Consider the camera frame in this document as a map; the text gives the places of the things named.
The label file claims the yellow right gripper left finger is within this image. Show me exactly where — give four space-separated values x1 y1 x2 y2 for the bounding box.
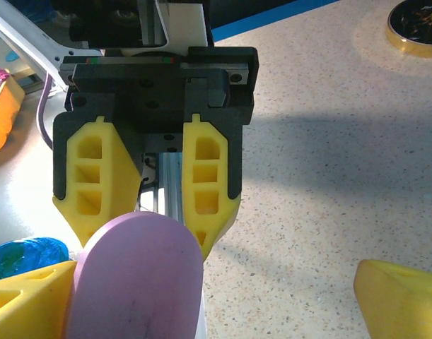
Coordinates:
0 260 78 339

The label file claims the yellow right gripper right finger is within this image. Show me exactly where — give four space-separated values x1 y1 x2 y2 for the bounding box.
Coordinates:
353 258 432 339

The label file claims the lilac earbud charging case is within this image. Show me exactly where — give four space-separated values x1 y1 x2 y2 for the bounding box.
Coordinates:
64 210 206 339

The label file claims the blue foil wrapper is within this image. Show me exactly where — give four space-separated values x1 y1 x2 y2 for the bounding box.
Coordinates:
0 235 70 283

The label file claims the orange plastic object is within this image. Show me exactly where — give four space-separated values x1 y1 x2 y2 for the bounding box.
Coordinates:
0 73 26 157

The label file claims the blue table edge strip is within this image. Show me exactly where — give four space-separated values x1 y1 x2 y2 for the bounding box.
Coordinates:
211 0 340 42

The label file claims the gold rimmed black dish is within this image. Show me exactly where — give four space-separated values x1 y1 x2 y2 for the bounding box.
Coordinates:
385 0 432 59

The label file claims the aluminium extrusion rail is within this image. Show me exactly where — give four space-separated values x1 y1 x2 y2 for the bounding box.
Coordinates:
158 151 185 225

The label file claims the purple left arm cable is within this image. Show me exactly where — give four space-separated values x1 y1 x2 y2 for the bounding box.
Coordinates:
36 70 57 151

